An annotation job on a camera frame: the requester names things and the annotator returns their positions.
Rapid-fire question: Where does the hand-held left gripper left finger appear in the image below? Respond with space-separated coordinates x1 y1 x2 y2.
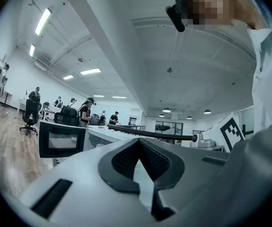
18 138 156 227

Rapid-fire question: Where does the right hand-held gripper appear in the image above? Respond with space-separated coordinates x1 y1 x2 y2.
197 113 272 227

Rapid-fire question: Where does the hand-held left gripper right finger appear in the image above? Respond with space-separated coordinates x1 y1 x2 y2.
139 138 231 227

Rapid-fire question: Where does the white microwave with black door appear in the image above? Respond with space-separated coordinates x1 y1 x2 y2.
38 120 136 159

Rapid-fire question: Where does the white tabletop device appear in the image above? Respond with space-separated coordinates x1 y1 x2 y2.
190 132 226 151

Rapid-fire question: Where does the dark glass partition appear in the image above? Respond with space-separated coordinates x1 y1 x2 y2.
154 120 184 137

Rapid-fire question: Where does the black curved rod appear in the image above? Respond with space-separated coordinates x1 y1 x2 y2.
106 123 198 142

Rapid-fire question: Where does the black office chair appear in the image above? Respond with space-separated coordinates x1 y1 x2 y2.
19 98 42 136
53 105 80 127

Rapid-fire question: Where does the white desk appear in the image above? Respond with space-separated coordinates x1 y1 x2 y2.
17 97 28 114

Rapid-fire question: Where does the black head-mounted camera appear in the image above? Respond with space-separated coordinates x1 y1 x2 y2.
165 0 190 33

